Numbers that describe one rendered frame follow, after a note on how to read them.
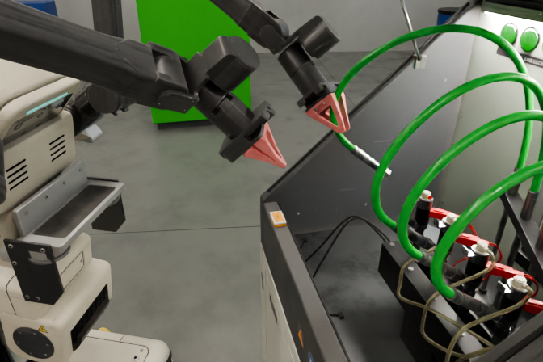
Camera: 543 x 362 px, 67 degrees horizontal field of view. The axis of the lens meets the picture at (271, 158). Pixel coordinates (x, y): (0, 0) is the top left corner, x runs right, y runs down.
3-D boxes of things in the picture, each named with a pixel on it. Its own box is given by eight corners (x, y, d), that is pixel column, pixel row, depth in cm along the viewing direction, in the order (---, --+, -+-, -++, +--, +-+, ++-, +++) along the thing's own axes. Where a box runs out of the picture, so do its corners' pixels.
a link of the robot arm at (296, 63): (281, 58, 90) (271, 56, 85) (305, 37, 87) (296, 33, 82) (299, 83, 89) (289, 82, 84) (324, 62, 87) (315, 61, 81)
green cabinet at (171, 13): (238, 97, 488) (234, -24, 430) (251, 123, 413) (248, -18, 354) (156, 103, 469) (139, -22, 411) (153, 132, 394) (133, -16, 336)
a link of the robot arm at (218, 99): (184, 79, 67) (170, 95, 63) (210, 52, 63) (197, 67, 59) (216, 108, 69) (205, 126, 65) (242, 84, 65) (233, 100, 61)
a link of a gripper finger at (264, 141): (295, 166, 66) (253, 127, 63) (263, 193, 68) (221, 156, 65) (295, 148, 72) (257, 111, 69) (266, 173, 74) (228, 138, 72)
